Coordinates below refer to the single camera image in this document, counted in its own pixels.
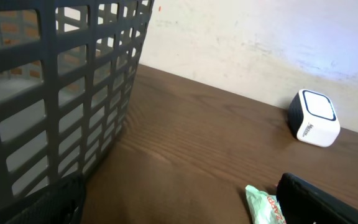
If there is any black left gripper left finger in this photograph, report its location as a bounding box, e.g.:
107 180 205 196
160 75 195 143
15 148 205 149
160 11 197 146
0 172 86 224

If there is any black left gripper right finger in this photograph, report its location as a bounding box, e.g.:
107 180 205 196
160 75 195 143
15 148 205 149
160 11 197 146
277 173 358 224

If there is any teal wet wipes pack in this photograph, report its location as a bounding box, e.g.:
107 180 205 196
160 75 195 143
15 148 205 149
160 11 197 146
245 185 287 224

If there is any grey plastic shopping basket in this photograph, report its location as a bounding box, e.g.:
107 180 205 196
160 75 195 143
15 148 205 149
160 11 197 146
0 0 154 209

